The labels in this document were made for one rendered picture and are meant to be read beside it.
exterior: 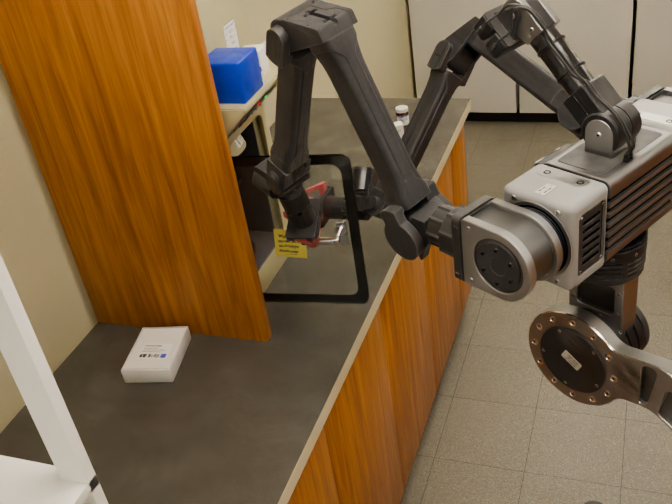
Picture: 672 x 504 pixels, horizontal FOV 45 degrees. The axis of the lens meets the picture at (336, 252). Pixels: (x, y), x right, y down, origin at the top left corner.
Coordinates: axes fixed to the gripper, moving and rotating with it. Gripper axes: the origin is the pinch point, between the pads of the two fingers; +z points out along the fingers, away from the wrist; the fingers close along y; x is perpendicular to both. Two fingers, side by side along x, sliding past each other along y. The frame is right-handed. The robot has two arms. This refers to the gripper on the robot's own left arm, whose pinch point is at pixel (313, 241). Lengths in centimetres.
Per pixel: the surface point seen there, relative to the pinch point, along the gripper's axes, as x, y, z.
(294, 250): -6.6, -1.7, 6.5
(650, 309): 88, -73, 165
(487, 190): 16, -164, 204
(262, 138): -21.3, -36.2, 6.3
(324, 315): -3.1, 5.1, 25.9
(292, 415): -2.0, 36.7, 12.0
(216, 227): -20.2, 1.4, -7.9
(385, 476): 4, 27, 85
